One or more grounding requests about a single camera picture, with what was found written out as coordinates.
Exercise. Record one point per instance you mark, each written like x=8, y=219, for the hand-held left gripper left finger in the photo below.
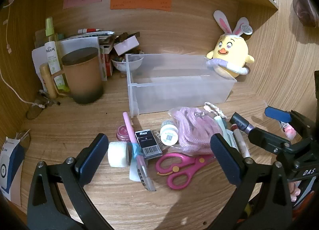
x=92, y=152

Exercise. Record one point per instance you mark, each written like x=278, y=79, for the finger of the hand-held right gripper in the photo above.
x=276, y=114
x=268, y=139

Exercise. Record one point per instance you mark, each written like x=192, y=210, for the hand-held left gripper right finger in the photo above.
x=225, y=160

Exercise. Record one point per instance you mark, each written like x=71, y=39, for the small pink object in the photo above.
x=289, y=130

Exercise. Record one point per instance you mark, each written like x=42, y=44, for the white stick with red cap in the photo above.
x=241, y=142

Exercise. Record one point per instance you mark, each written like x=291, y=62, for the white tape roll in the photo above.
x=117, y=154

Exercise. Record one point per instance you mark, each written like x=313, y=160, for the mint green tube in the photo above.
x=223, y=127

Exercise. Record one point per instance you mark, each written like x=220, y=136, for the pink round tin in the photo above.
x=122, y=132

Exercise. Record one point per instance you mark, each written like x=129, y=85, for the pink pen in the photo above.
x=130, y=132

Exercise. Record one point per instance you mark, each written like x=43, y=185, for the black staples box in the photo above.
x=148, y=144

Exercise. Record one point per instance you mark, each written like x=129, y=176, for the small white bottle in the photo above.
x=169, y=134

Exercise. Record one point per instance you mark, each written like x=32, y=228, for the clear plastic storage box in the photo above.
x=174, y=87

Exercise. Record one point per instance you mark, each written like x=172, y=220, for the person's right hand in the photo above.
x=294, y=190

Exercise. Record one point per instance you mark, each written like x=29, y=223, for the pink scissors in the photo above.
x=184, y=167

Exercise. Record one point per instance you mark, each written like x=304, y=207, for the pink mesh bag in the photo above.
x=194, y=130

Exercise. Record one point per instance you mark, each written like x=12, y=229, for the white paper tag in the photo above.
x=134, y=174

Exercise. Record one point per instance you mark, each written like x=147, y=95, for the brown ceramic mug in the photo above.
x=83, y=80

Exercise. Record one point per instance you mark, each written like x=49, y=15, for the yellow chick plush toy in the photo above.
x=230, y=50

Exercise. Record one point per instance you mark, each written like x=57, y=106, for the blue and white box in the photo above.
x=10, y=170

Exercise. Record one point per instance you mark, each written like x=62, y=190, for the beige tube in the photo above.
x=47, y=80

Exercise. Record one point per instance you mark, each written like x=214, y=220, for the red and white carton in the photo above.
x=107, y=63

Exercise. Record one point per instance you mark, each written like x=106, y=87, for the white ceramic bowl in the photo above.
x=123, y=66

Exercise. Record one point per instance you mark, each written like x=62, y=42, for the dark round mug lid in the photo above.
x=79, y=55

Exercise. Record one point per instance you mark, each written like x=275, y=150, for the green spray bottle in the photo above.
x=53, y=53

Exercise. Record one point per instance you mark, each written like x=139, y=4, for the small pink box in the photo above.
x=125, y=45

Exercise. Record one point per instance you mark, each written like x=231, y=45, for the stack of booklets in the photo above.
x=92, y=35

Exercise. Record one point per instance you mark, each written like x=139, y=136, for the red and white glue pen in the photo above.
x=89, y=30

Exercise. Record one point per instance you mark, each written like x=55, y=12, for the orange sticky note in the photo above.
x=140, y=1

